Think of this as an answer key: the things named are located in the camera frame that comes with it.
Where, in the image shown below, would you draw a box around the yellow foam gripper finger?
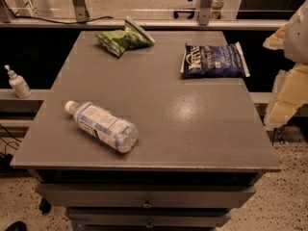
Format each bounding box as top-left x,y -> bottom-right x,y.
263,25 -> 287,50
264,64 -> 308,129

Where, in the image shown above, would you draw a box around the green jalapeno chip bag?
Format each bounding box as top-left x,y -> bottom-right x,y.
95,16 -> 155,57

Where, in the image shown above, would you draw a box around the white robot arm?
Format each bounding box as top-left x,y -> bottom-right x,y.
263,1 -> 308,130

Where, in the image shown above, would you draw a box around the blue Kettle chip bag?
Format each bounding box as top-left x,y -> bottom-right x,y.
181,42 -> 250,78

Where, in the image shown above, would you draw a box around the clear plastic water bottle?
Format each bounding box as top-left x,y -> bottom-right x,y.
64,100 -> 139,153

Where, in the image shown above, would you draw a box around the round drawer knob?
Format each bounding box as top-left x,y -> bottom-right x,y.
142,198 -> 152,209

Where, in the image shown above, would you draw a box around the grey drawer cabinet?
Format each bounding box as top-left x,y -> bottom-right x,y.
28,168 -> 267,231

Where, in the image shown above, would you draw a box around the white pump dispenser bottle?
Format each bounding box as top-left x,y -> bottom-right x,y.
5,64 -> 32,98

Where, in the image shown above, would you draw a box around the black caster wheel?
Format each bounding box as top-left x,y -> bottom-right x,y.
38,198 -> 52,214

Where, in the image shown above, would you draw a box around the grey metal frame post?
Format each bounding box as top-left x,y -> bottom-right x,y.
196,0 -> 213,26

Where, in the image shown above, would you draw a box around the grey metal frame leg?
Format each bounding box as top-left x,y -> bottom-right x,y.
72,0 -> 90,23

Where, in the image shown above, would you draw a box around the black cable on ledge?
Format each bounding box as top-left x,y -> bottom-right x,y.
0,0 -> 115,26

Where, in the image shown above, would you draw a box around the black floor cables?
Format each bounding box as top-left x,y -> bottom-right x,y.
0,123 -> 23,171

